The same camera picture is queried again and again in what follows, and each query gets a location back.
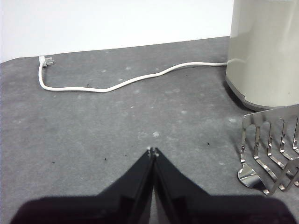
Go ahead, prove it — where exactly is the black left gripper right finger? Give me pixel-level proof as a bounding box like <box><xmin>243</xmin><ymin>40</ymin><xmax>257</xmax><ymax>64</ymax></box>
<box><xmin>154</xmin><ymin>147</ymin><xmax>299</xmax><ymax>224</ymax></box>

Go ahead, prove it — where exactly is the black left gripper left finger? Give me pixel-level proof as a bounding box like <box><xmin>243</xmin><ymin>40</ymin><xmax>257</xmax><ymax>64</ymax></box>
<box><xmin>9</xmin><ymin>147</ymin><xmax>155</xmax><ymax>224</ymax></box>

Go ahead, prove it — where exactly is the silver metal toast rack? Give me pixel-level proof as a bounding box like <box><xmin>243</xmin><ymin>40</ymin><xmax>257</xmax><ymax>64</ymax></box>
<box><xmin>237</xmin><ymin>107</ymin><xmax>299</xmax><ymax>196</ymax></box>

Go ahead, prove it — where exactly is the cream two-slot toaster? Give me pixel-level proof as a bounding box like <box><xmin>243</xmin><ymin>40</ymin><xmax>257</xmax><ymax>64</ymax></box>
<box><xmin>225</xmin><ymin>0</ymin><xmax>299</xmax><ymax>112</ymax></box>

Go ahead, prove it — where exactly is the white toaster power cable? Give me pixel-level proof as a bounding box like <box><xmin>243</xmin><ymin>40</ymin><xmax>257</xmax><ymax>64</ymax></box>
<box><xmin>37</xmin><ymin>56</ymin><xmax>228</xmax><ymax>94</ymax></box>

